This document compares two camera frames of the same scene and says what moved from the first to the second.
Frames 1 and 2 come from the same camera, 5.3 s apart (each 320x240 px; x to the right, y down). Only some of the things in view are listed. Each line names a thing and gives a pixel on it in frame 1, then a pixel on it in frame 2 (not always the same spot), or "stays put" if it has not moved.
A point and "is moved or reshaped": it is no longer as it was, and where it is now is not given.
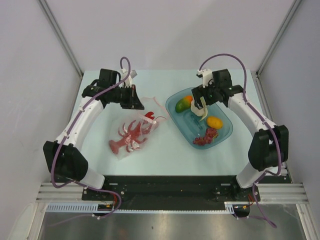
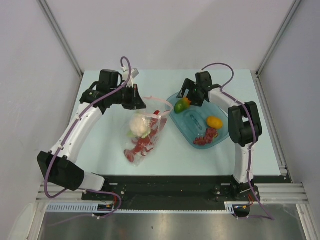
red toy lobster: x=131 y=139 → x=143 y=144
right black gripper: x=198 y=102 → x=187 y=85
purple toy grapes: x=211 y=134 stays put
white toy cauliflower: x=202 y=112 → x=140 y=126
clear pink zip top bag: x=130 y=132 is moved or reshaped
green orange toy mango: x=183 y=104 stays put
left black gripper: x=133 y=102 stays put
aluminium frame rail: x=282 y=193 stays put
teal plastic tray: x=190 y=128 stays put
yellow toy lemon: x=214 y=122 stays put
